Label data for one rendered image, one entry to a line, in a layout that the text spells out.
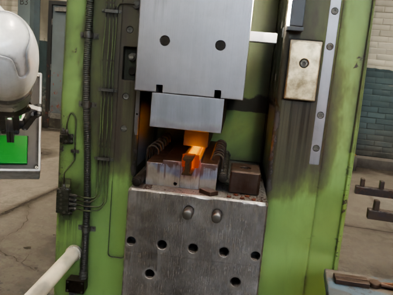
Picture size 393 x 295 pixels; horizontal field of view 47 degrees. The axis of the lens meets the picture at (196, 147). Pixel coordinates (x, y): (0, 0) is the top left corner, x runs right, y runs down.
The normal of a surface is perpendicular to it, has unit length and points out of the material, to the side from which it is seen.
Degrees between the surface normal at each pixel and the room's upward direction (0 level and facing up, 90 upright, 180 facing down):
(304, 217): 90
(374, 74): 92
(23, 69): 127
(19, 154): 60
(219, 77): 90
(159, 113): 90
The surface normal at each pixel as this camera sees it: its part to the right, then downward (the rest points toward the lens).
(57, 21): -0.22, 0.15
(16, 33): 0.55, -0.29
